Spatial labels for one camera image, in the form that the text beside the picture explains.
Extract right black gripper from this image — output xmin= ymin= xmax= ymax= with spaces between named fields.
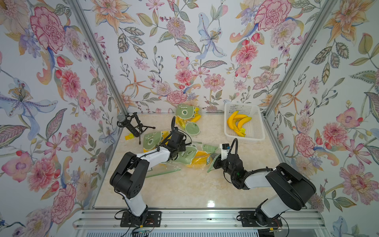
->
xmin=211 ymin=152 xmax=236 ymax=180

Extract zip-top bag bananas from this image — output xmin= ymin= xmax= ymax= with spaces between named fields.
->
xmin=175 ymin=104 xmax=201 ymax=136
xmin=142 ymin=130 xmax=182 ymax=178
xmin=173 ymin=142 xmax=221 ymax=173

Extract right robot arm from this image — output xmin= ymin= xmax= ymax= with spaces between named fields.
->
xmin=213 ymin=139 xmax=316 ymax=226

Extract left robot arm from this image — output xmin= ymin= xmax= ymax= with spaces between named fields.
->
xmin=110 ymin=117 xmax=191 ymax=222

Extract white plastic basket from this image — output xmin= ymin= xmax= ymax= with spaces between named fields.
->
xmin=224 ymin=102 xmax=265 ymax=143

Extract black microphone tripod stand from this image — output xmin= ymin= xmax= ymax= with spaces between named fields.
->
xmin=117 ymin=112 xmax=156 ymax=145

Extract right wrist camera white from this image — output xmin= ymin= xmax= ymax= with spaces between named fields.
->
xmin=220 ymin=143 xmax=231 ymax=161

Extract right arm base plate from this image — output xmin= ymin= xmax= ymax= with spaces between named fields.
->
xmin=236 ymin=209 xmax=283 ymax=228

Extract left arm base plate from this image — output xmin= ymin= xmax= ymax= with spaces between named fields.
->
xmin=120 ymin=208 xmax=162 ymax=228

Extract aluminium front rail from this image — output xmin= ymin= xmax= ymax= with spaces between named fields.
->
xmin=72 ymin=208 xmax=329 ymax=237

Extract left corner aluminium post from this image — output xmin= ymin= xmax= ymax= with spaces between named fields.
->
xmin=68 ymin=0 xmax=128 ymax=115

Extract corner aluminium post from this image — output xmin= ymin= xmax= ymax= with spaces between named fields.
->
xmin=68 ymin=0 xmax=128 ymax=115
xmin=263 ymin=0 xmax=336 ymax=119

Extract right corner aluminium post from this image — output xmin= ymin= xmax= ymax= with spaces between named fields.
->
xmin=263 ymin=0 xmax=336 ymax=119

